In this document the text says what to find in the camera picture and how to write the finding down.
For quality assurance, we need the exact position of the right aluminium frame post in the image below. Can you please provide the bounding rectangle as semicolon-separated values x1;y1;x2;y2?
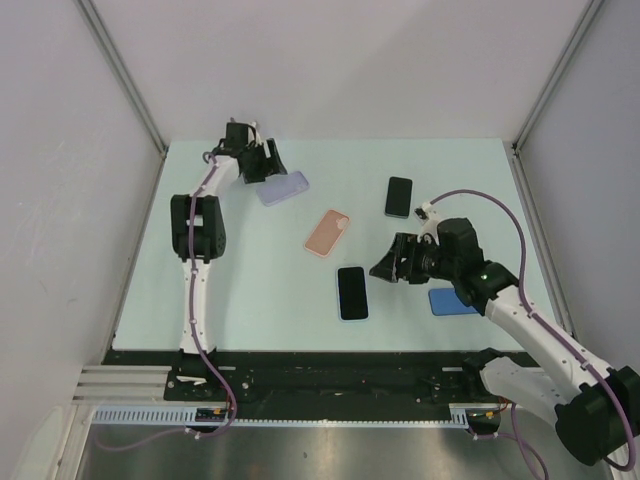
511;0;605;155

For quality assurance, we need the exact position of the light blue phone case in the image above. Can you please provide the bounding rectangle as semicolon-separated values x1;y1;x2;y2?
334;265;371;325

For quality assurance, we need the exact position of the right aluminium rail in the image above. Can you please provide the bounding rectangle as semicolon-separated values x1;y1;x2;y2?
508;142;640;480

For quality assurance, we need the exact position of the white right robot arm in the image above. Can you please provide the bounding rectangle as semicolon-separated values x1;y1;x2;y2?
369;218;639;470

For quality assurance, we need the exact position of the white slotted cable duct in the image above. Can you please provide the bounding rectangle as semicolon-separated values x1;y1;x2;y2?
92;402;521;430

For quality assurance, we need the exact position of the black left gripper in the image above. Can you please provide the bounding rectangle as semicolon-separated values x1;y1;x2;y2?
243;139;287;185

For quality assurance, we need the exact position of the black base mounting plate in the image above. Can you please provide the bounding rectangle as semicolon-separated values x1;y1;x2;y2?
103;348;502;403

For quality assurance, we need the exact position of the lilac phone case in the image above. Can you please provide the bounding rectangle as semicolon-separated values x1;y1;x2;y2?
256;171;310;207

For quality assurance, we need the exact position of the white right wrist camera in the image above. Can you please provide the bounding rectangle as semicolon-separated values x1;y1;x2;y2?
414;202;442;238

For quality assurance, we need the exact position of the purple-edged black phone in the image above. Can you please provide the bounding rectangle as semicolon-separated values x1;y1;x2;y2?
336;266;370;322

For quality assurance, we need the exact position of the teal-edged black phone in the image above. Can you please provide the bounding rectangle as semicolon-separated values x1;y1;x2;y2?
384;176;413;218

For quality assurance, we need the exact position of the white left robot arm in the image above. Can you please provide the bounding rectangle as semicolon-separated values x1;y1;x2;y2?
170;119;287;355

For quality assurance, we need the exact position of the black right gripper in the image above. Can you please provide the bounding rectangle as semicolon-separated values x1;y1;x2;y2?
369;233;458;285

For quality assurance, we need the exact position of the aluminium frame post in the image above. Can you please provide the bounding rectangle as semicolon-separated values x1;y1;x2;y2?
72;0;168;159
511;0;605;155

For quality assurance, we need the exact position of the blue phone face down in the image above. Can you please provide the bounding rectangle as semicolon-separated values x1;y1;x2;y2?
428;288;478;317

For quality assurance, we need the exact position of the pink phone case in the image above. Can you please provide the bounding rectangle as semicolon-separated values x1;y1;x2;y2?
304;209;350;258

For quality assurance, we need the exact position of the left aluminium frame post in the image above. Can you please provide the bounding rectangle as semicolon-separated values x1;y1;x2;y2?
72;0;168;159

